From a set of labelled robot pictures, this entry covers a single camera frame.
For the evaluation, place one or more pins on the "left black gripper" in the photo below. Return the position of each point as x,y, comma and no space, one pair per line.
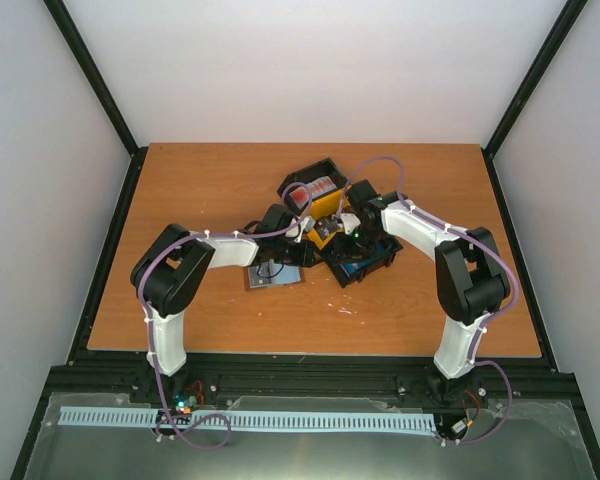
306,257

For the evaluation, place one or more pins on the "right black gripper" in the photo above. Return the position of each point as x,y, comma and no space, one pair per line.
345,253

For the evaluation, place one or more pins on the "brown leather card holder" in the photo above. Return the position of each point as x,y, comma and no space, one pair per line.
272,275

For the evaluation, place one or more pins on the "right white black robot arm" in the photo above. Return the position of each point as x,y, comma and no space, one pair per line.
471,278

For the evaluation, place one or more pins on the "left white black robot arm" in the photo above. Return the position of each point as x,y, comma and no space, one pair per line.
169,274

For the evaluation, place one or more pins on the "blue card stack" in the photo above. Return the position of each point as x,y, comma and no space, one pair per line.
362,268

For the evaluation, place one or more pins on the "black bin with blue cards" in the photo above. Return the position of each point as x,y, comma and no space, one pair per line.
392,248

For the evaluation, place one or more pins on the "yellow card bin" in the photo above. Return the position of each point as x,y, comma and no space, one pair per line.
324,207

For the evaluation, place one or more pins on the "red white card stack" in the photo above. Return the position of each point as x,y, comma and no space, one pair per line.
314,189

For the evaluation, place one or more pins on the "black bin with red cards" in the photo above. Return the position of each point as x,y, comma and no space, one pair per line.
300,178

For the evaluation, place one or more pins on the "left electronics board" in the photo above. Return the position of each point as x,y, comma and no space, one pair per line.
190,398

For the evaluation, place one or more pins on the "right electronics connector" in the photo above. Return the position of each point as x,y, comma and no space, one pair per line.
471,402

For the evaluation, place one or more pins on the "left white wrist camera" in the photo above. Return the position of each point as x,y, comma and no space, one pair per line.
306,225

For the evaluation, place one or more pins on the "black aluminium frame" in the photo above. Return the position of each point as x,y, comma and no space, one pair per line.
289,375

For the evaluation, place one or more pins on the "light blue cable duct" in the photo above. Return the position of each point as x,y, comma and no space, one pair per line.
259,421

